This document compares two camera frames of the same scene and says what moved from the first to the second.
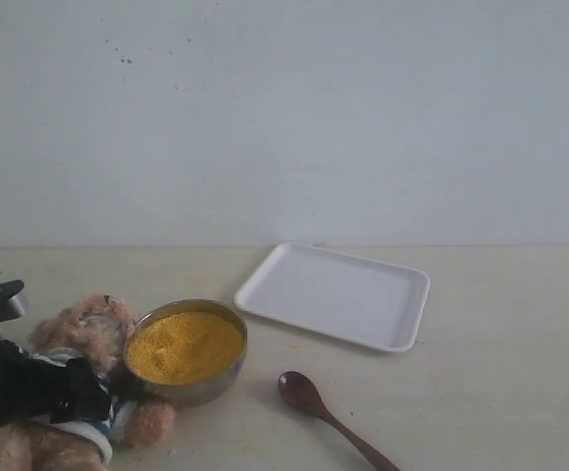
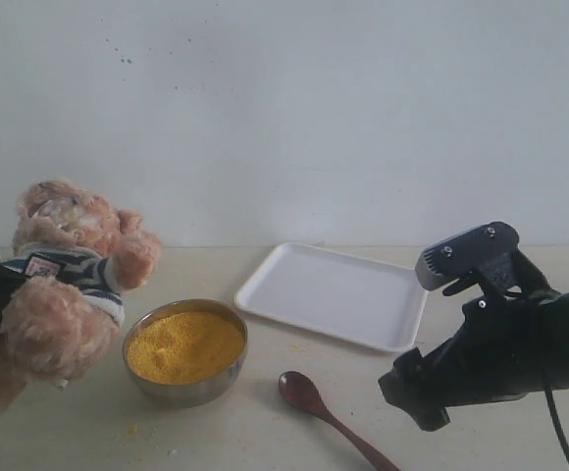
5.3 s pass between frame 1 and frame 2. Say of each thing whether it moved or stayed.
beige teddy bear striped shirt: moved
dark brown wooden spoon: stayed
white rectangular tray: stayed
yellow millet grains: stayed
